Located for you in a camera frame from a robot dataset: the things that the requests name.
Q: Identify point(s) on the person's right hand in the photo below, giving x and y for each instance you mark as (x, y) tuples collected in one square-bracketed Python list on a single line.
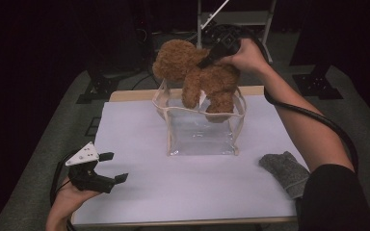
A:
[(249, 57)]

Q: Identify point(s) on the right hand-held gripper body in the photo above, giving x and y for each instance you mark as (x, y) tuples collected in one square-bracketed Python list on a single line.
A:
[(224, 38)]

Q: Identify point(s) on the white table sheet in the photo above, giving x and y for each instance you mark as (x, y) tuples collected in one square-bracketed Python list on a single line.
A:
[(135, 122)]

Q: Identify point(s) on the wooden table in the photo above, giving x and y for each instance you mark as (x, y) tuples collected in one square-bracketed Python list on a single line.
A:
[(131, 95)]

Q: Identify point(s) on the grey knitted cloth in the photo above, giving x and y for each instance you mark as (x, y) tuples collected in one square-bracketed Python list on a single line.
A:
[(285, 173)]

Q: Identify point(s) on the person's left hand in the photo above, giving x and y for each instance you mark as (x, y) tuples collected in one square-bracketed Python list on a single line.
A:
[(67, 205)]

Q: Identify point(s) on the black stand base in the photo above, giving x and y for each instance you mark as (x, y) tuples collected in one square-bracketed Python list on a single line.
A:
[(98, 88), (318, 86)]

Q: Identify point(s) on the person's black clothing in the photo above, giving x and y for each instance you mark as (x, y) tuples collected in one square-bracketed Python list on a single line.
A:
[(337, 199)]

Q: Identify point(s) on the brown teddy bear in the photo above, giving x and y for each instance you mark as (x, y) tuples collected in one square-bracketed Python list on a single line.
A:
[(205, 80)]

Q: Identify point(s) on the dark floor outlet box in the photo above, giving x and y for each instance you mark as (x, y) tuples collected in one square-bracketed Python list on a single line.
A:
[(93, 126)]

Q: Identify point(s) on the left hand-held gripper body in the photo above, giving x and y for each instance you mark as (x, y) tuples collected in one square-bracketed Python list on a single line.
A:
[(85, 176)]

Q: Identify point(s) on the clear plastic bag beige trim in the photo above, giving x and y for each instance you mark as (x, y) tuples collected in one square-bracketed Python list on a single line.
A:
[(202, 138)]

